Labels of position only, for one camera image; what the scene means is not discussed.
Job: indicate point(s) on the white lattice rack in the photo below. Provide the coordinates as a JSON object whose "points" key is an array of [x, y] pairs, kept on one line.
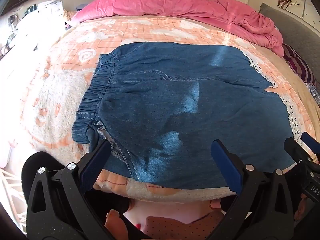
{"points": [[11, 195]]}

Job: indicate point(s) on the brown stuffed toy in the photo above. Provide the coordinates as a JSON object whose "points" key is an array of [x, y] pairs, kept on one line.
{"points": [[68, 15]]}

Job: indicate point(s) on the person's left hand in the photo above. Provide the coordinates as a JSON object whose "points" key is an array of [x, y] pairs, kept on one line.
{"points": [[113, 218]]}

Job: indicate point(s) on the blue denim pants with lace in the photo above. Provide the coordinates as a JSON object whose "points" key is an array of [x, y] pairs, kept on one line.
{"points": [[175, 105]]}

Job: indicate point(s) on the person's right hand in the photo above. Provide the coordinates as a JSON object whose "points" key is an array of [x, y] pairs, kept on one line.
{"points": [[301, 207]]}

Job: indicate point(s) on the beige bed sheet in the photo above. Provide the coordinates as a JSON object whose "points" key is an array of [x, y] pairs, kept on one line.
{"points": [[287, 65]]}

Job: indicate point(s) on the purple striped pillow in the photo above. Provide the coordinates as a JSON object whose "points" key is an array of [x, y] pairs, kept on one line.
{"points": [[297, 62]]}

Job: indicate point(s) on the grey padded headboard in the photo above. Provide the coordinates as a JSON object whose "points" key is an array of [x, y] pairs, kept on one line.
{"points": [[295, 32]]}

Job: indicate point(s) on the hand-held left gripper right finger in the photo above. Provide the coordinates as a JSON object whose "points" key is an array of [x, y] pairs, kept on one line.
{"points": [[223, 162]]}

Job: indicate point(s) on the grey-blue bin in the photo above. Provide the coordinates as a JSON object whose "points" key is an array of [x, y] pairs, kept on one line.
{"points": [[81, 6]]}

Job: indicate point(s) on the person's pink dotted clothing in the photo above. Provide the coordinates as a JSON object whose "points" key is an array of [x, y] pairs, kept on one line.
{"points": [[175, 227]]}

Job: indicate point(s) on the pink duvet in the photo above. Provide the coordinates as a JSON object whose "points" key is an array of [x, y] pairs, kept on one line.
{"points": [[162, 5]]}

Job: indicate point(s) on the floral patterned cloth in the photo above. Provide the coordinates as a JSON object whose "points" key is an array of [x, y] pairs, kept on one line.
{"points": [[313, 92]]}

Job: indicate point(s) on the white desk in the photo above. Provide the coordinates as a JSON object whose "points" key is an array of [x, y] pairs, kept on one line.
{"points": [[32, 30]]}

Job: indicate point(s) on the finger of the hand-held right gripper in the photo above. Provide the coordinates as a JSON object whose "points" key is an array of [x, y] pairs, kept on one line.
{"points": [[296, 151], [310, 142]]}

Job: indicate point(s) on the orange and white printed blanket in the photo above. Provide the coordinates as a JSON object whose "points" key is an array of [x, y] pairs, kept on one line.
{"points": [[62, 92]]}

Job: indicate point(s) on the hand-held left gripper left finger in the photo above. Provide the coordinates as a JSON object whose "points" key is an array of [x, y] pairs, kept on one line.
{"points": [[96, 162]]}

